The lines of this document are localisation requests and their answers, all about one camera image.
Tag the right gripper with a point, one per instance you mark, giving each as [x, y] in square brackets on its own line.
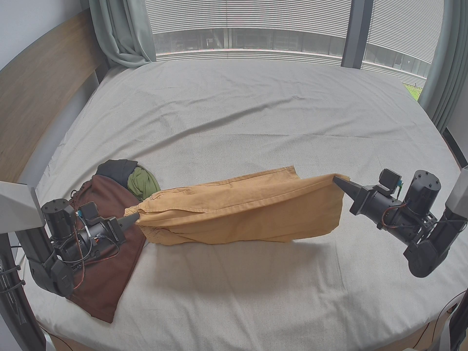
[376, 207]

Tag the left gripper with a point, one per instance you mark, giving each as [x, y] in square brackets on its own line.
[100, 234]

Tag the tan shorts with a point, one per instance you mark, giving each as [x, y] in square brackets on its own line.
[237, 210]

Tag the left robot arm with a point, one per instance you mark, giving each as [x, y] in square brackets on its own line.
[22, 207]

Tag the brown shorts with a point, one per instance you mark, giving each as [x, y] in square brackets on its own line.
[106, 269]

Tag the black garment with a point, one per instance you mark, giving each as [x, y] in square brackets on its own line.
[115, 170]

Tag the green garment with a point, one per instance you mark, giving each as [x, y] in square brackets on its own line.
[144, 183]

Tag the bed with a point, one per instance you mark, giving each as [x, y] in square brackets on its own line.
[256, 108]

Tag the grey-green curtain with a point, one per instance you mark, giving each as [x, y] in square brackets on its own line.
[451, 49]
[117, 20]

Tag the window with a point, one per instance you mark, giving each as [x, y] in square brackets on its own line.
[256, 9]

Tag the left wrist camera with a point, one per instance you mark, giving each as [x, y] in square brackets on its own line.
[87, 210]

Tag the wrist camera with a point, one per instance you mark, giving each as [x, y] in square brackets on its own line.
[388, 177]
[87, 210]

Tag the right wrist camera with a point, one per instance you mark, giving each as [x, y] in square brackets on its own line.
[388, 177]

